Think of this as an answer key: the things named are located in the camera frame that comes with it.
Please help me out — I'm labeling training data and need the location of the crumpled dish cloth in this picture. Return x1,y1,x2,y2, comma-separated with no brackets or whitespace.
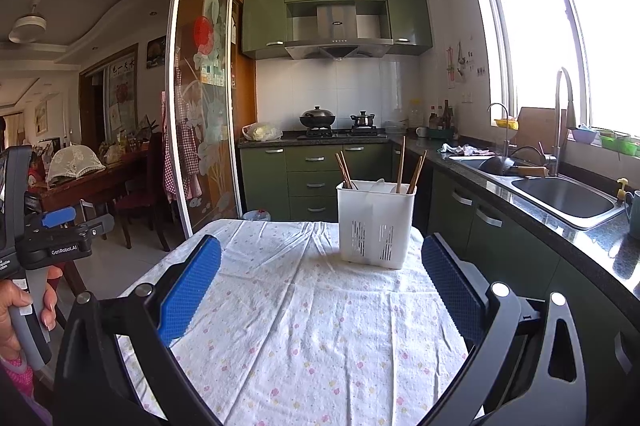
438,144,494,157

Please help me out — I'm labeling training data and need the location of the white plastic utensil holder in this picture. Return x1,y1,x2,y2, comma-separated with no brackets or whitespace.
336,180,417,271

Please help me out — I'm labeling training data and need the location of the steel double sink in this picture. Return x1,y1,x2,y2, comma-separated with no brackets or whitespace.
449,153,629,229

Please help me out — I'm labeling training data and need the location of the person's left hand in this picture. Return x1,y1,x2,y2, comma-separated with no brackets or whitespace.
0,265,64,357

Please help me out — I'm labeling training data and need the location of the green plastic basket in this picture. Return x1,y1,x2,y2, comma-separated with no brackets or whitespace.
599,132,639,157

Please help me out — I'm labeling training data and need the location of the dark granite countertop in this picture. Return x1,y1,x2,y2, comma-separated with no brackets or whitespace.
238,128,640,323

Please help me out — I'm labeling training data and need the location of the green upper wall cabinet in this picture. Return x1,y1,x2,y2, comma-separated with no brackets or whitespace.
241,0,434,59

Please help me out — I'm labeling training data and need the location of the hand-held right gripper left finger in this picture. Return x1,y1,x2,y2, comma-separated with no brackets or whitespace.
52,235,223,426

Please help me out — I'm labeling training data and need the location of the white lace food cover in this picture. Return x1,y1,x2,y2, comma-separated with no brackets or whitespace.
46,144,107,185

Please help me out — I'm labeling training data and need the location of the wooden dining table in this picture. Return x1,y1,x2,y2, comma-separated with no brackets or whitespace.
29,146,166,219

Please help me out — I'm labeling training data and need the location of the floral white tablecloth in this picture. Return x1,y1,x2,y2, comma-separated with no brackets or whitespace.
117,218,486,426

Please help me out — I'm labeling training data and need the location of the green drawer base cabinet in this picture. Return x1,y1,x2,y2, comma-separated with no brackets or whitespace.
239,143,393,223

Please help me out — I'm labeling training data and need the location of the group of condiment bottles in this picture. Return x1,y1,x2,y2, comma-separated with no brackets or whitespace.
428,100,459,133

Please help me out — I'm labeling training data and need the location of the black lidded wok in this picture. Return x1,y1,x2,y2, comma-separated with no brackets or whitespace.
299,106,337,129

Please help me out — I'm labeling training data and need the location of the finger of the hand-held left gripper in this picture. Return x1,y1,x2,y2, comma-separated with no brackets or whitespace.
41,207,116,241

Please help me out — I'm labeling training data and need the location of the dark wall poster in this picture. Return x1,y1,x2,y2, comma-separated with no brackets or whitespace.
146,36,167,69

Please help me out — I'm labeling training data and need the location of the black gas stove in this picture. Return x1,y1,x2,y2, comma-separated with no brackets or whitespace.
297,126,389,140

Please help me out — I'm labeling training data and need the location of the wooden cutting board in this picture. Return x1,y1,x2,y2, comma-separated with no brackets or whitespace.
515,106,569,157

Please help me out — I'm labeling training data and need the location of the ceiling fan lamp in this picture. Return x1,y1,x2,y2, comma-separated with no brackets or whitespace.
7,0,49,44

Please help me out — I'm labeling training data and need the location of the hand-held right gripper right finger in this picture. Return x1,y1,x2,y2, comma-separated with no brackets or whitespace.
421,233,588,426

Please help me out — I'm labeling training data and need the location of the floral glass sliding door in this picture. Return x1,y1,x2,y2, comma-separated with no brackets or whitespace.
165,0,244,239

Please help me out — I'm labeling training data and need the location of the person's left forearm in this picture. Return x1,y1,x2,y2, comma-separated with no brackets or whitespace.
0,351,53,426

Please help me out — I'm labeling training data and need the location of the steel range hood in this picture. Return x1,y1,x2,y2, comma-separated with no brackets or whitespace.
284,2,394,61

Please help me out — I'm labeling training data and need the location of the black wok with wooden handle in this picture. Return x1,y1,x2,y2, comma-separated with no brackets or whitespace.
477,146,549,179

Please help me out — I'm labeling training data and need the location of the hanging wall calendar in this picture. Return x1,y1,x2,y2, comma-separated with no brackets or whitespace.
102,56,139,133

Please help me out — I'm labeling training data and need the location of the tall steel kitchen faucet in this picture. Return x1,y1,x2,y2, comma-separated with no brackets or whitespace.
551,66,577,177

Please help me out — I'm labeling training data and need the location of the kitchen window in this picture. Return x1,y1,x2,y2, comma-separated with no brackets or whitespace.
464,0,640,143

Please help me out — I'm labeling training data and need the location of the white plastic bag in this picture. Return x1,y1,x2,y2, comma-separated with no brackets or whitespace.
242,122,284,142

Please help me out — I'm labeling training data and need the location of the red checked apron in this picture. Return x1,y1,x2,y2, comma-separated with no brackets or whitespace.
161,90,203,203

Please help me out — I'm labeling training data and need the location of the green sink base cabinet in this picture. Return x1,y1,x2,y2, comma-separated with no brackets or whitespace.
400,151,640,407

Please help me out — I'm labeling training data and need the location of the teal mug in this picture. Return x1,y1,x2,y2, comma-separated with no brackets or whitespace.
623,190,640,227

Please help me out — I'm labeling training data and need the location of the dark wooden dining chair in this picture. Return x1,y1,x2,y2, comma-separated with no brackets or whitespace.
112,133,172,253

